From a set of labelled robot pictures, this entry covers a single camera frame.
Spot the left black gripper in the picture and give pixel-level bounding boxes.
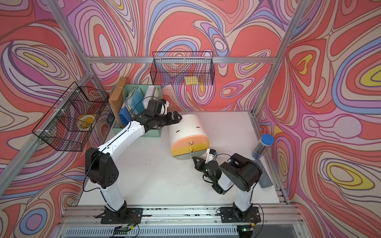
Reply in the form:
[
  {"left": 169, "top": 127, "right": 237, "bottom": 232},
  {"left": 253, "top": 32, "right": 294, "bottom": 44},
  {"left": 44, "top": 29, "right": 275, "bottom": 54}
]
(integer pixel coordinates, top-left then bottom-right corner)
[{"left": 153, "top": 110, "right": 182, "bottom": 128}]

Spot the green bottom drawer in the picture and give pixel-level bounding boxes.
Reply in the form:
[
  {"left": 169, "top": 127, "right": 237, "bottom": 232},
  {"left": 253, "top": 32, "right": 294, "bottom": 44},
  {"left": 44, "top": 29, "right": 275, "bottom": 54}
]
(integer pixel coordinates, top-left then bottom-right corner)
[{"left": 174, "top": 151, "right": 205, "bottom": 160}]

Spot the white three-drawer cabinet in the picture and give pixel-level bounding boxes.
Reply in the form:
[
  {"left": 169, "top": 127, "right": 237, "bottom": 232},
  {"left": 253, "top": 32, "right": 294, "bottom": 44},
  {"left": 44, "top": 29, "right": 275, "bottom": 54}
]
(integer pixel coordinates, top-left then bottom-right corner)
[{"left": 168, "top": 114, "right": 208, "bottom": 150}]

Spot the orange top drawer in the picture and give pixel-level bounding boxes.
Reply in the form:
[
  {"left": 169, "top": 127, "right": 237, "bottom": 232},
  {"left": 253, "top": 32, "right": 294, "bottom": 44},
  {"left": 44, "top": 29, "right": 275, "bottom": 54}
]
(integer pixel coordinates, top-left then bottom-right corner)
[{"left": 171, "top": 135, "right": 209, "bottom": 152}]

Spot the yellow drawer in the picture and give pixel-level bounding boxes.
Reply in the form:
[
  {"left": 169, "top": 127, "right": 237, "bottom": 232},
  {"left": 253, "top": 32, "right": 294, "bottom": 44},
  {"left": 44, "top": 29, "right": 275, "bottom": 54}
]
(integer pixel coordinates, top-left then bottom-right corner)
[{"left": 171, "top": 144, "right": 209, "bottom": 157}]

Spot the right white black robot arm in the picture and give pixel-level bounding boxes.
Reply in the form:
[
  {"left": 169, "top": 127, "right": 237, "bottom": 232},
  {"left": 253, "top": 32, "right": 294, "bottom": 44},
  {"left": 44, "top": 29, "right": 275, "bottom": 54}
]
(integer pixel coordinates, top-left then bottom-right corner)
[{"left": 192, "top": 153, "right": 263, "bottom": 217}]

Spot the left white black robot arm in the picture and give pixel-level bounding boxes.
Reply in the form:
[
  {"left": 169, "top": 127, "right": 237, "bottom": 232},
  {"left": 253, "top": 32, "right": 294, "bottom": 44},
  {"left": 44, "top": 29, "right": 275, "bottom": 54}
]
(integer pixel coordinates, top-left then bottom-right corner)
[{"left": 85, "top": 99, "right": 182, "bottom": 212}]

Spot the white binder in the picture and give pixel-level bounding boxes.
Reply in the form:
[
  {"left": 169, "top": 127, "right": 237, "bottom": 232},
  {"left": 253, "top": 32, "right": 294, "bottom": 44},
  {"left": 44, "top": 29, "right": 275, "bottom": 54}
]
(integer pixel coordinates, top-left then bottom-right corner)
[{"left": 143, "top": 85, "right": 159, "bottom": 109}]

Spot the yellow sticky note pad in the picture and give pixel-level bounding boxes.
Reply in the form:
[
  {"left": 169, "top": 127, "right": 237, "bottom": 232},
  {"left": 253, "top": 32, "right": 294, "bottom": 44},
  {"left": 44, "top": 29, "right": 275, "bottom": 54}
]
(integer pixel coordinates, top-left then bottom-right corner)
[{"left": 184, "top": 76, "right": 199, "bottom": 85}]

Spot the teal folder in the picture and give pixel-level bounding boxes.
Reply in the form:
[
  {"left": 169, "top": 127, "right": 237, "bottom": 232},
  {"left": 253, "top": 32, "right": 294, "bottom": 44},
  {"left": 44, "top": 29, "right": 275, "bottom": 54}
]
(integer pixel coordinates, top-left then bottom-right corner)
[{"left": 127, "top": 87, "right": 144, "bottom": 116}]

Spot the blue folder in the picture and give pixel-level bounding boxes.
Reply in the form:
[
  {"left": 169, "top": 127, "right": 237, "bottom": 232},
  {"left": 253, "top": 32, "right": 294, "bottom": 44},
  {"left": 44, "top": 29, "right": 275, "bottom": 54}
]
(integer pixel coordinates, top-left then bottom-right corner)
[{"left": 119, "top": 106, "right": 131, "bottom": 127}]

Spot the green file organizer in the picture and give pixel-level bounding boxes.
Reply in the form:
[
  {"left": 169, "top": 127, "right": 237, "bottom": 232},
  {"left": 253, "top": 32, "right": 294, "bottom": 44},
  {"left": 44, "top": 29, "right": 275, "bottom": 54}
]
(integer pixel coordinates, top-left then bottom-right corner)
[{"left": 113, "top": 84, "right": 163, "bottom": 134}]

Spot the brown folder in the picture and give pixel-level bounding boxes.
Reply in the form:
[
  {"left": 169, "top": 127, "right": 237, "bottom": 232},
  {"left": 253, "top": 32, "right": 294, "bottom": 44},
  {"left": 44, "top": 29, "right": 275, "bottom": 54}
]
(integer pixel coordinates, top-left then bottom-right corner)
[{"left": 109, "top": 77, "right": 127, "bottom": 127}]

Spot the blue-capped clear tube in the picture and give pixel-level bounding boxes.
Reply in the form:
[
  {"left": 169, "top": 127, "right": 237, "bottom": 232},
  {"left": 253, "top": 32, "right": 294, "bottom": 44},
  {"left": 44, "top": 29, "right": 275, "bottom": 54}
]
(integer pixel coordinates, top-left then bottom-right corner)
[{"left": 252, "top": 134, "right": 275, "bottom": 160}]

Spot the yellow tape roll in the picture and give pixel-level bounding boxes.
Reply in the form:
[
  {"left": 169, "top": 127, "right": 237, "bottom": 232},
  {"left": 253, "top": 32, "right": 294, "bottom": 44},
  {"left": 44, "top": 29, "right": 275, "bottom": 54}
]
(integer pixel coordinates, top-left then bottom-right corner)
[{"left": 76, "top": 115, "right": 95, "bottom": 131}]

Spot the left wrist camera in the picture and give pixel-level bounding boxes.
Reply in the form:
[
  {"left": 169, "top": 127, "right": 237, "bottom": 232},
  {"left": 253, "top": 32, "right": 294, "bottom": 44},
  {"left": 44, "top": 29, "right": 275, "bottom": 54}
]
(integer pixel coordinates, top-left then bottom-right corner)
[{"left": 161, "top": 99, "right": 169, "bottom": 115}]

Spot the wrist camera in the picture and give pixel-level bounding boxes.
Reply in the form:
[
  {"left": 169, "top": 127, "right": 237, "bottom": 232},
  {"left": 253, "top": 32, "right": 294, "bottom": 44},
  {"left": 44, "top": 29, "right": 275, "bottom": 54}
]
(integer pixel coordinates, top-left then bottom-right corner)
[
  {"left": 205, "top": 148, "right": 217, "bottom": 163},
  {"left": 161, "top": 99, "right": 169, "bottom": 115}
]

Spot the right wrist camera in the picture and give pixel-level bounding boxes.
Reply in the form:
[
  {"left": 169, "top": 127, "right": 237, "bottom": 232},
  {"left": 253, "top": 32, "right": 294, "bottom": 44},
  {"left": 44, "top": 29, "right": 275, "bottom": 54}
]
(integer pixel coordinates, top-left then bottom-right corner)
[{"left": 205, "top": 148, "right": 217, "bottom": 163}]

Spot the rear black wire basket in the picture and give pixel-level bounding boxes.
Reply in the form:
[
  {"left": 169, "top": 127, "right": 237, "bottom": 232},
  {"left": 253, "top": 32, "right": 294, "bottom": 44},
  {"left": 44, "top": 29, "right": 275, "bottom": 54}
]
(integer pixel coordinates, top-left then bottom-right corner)
[{"left": 150, "top": 50, "right": 215, "bottom": 86}]

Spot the black wire basket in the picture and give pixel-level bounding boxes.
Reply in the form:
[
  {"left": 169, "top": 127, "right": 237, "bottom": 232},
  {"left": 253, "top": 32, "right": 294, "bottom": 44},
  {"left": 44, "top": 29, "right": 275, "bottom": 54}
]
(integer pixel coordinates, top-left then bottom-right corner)
[
  {"left": 150, "top": 50, "right": 215, "bottom": 86},
  {"left": 32, "top": 82, "right": 109, "bottom": 152}
]

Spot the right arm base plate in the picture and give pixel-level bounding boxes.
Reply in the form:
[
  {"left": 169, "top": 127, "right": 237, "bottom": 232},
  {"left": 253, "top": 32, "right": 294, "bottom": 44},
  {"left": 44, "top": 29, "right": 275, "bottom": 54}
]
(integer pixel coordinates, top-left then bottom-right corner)
[{"left": 218, "top": 206, "right": 262, "bottom": 224}]

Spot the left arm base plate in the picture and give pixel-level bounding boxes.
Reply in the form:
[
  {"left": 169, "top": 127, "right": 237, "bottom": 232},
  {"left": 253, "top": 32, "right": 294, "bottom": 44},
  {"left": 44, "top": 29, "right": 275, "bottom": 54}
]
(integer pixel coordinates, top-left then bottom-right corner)
[{"left": 98, "top": 207, "right": 143, "bottom": 225}]

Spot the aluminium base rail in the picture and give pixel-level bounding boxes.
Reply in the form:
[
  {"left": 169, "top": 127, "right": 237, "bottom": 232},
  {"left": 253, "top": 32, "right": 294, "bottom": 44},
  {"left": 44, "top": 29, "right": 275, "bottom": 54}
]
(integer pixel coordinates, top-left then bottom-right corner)
[{"left": 52, "top": 204, "right": 312, "bottom": 238}]

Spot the left black wire basket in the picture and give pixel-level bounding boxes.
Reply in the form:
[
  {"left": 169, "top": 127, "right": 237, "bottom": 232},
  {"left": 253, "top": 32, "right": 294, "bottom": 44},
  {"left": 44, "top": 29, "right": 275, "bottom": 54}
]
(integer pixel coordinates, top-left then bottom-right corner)
[{"left": 32, "top": 82, "right": 109, "bottom": 152}]

